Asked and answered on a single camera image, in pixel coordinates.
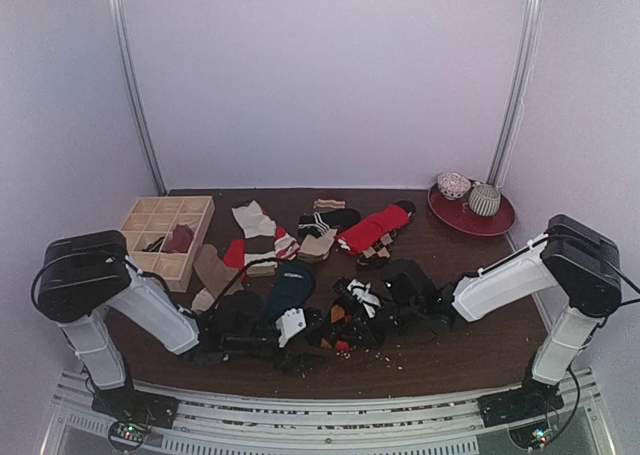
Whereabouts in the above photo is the dark teal sock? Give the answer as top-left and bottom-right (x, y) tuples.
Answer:
(265, 260), (316, 321)

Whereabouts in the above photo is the argyle black red orange sock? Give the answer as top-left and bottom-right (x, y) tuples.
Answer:
(305, 298), (387, 353)

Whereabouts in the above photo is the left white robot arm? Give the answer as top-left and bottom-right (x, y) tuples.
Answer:
(30, 230), (324, 419)

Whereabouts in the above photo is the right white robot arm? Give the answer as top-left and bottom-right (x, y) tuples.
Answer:
(334, 215), (626, 417)

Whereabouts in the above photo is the light beige sock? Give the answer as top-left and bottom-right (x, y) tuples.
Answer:
(191, 287), (217, 314)

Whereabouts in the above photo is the argyle brown sock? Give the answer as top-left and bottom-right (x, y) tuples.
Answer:
(356, 230), (398, 271)

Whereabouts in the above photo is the tan brown sock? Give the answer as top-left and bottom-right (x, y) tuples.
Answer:
(193, 244), (238, 298)

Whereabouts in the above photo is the beige brown striped sock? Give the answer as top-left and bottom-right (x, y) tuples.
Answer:
(232, 200), (277, 277)

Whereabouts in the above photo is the red white brown striped sock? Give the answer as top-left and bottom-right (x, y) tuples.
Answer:
(223, 226), (300, 270)

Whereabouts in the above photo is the maroon sock in box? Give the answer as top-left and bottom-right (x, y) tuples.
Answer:
(162, 224), (195, 254)

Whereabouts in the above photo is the red round tray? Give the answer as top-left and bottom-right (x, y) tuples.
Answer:
(427, 184), (516, 238)

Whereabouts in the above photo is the black white striped sock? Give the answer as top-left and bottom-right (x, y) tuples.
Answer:
(297, 208), (361, 238)

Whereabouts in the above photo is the white patterned bowl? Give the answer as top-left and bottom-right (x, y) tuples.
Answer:
(436, 172), (472, 201)

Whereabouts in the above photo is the striped grey cup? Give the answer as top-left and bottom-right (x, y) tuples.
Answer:
(468, 183), (501, 218)

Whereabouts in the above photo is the wooden compartment box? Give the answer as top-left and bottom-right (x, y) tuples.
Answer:
(121, 196), (215, 293)

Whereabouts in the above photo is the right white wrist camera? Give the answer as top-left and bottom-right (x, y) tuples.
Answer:
(347, 279), (382, 319)

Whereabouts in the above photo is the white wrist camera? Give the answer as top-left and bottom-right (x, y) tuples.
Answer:
(347, 279), (382, 319)
(275, 308), (307, 349)

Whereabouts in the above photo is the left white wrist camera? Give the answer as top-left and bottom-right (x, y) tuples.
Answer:
(275, 308), (307, 349)

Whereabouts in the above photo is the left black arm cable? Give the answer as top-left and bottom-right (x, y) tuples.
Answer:
(30, 257), (281, 326)

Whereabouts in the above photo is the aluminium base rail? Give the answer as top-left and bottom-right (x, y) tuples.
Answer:
(35, 369), (622, 454)

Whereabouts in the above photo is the right aluminium corner post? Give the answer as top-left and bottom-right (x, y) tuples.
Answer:
(487, 0), (543, 189)

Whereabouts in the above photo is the aluminium corner post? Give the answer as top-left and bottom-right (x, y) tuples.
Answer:
(108, 0), (168, 196)
(487, 0), (543, 189)

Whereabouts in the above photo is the left aluminium corner post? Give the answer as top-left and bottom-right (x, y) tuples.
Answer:
(108, 0), (168, 196)

